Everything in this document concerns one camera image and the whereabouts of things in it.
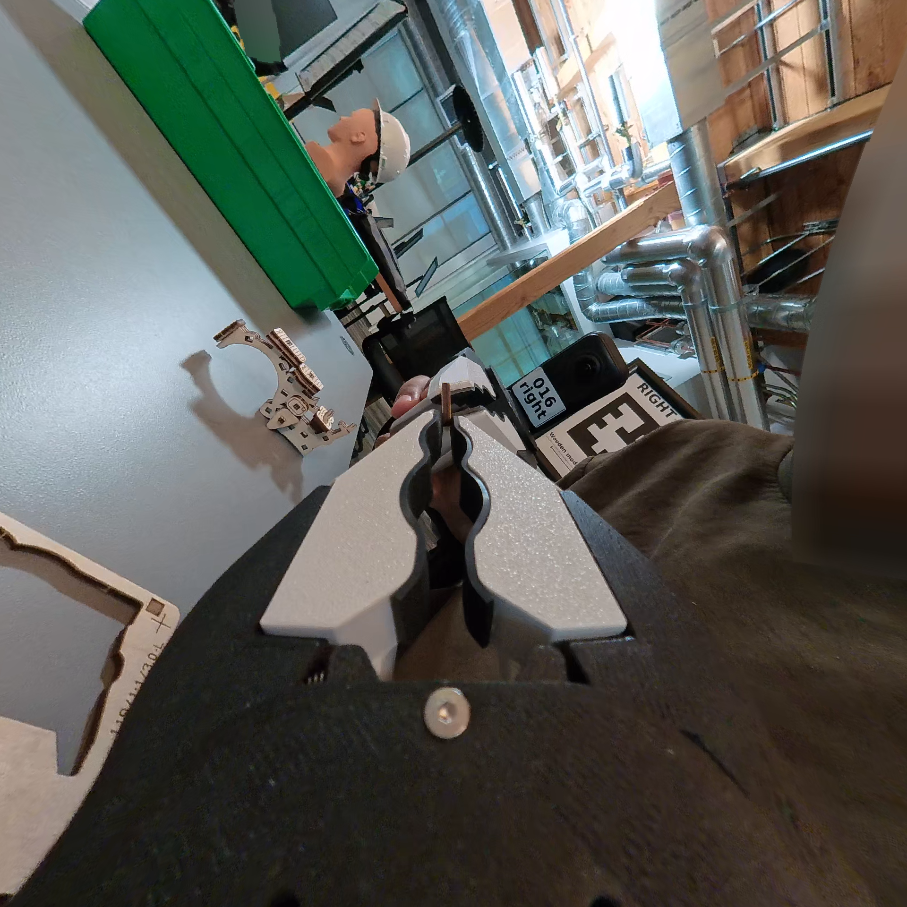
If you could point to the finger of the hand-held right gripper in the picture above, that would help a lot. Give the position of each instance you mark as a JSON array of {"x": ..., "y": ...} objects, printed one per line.
[
  {"x": 407, "y": 418},
  {"x": 462, "y": 372}
]

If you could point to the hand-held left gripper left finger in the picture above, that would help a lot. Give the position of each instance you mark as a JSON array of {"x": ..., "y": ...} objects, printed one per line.
[{"x": 333, "y": 560}]

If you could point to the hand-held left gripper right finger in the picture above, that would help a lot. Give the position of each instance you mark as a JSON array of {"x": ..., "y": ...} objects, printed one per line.
[{"x": 538, "y": 553}]

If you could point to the small wooden model piece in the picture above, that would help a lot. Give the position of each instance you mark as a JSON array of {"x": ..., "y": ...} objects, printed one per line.
[{"x": 446, "y": 404}]

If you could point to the silver elbow pipe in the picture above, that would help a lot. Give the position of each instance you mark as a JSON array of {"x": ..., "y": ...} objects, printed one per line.
[
  {"x": 726, "y": 333},
  {"x": 698, "y": 340}
]

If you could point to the grey desk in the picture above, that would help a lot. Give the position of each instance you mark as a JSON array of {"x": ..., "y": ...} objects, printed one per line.
[{"x": 92, "y": 283}]

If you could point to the person's right hand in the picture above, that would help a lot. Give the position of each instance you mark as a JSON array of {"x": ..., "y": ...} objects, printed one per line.
[{"x": 412, "y": 393}]

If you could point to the black monitor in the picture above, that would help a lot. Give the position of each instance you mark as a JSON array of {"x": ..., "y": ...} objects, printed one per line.
[{"x": 418, "y": 347}]

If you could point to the wooden railing beam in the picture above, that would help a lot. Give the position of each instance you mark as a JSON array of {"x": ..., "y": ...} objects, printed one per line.
[{"x": 567, "y": 262}]

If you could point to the wooden model assembly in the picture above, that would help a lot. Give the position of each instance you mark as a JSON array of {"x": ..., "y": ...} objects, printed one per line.
[{"x": 294, "y": 397}]

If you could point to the white table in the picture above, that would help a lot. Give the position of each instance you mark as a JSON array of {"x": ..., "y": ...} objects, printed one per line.
[{"x": 521, "y": 253}]

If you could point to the person's olive sweatshirt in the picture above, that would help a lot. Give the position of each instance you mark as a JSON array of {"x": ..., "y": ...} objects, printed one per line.
[{"x": 708, "y": 567}]

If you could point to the white hard hat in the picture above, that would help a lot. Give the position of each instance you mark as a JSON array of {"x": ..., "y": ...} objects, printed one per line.
[{"x": 391, "y": 142}]

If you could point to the black round disc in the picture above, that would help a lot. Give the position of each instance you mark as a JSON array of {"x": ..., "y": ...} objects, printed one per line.
[{"x": 469, "y": 119}]

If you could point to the mannequin head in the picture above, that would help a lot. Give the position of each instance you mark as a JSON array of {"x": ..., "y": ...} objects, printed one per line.
[{"x": 347, "y": 145}]

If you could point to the metal handrail bar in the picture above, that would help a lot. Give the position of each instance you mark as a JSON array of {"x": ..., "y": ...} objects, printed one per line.
[{"x": 801, "y": 156}]

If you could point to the green plastic crate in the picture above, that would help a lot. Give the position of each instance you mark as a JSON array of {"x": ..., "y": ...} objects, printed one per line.
[{"x": 234, "y": 142}]

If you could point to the laser-cut plywood sheet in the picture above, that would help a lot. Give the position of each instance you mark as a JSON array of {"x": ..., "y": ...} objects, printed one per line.
[{"x": 28, "y": 815}]

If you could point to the flexible foil duct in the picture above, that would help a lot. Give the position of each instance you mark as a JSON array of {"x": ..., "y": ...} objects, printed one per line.
[{"x": 779, "y": 312}]

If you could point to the silver vertical duct pipe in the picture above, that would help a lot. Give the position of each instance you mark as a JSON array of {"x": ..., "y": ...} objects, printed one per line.
[{"x": 691, "y": 177}]

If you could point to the spiral ventilation duct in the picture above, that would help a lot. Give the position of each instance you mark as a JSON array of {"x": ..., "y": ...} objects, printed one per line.
[{"x": 482, "y": 92}]

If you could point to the silver rectangular duct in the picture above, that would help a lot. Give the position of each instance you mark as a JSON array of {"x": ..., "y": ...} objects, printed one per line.
[{"x": 687, "y": 71}]

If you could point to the wooden wall ledge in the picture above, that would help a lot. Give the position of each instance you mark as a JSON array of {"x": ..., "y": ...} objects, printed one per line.
[{"x": 808, "y": 134}]

